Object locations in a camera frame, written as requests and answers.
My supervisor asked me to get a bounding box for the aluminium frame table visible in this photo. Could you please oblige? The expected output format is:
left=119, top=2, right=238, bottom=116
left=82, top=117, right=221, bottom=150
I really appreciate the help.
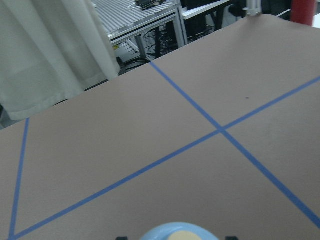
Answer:
left=93, top=0, right=188, bottom=63

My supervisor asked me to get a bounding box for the white desk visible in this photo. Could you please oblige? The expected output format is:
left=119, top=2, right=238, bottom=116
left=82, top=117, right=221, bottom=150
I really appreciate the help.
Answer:
left=181, top=0, right=232, bottom=20

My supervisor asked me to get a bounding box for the white curtain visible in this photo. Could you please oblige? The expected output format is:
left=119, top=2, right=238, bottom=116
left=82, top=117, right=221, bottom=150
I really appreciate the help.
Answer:
left=0, top=0, right=120, bottom=121

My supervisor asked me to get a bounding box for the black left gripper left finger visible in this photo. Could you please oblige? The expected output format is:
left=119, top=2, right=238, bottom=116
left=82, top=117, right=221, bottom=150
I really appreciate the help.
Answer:
left=116, top=236, right=128, bottom=240

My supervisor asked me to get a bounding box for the blue call bell wooden base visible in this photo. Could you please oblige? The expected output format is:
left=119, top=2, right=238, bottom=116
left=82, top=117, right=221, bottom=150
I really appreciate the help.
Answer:
left=140, top=222, right=218, bottom=240

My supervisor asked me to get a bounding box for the red cylinder post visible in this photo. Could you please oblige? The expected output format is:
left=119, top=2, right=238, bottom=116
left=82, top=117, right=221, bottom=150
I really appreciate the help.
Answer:
left=290, top=0, right=318, bottom=26

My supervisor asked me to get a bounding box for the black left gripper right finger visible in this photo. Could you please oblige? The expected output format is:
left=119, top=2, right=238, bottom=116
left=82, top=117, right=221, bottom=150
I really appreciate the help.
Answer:
left=225, top=236, right=239, bottom=240

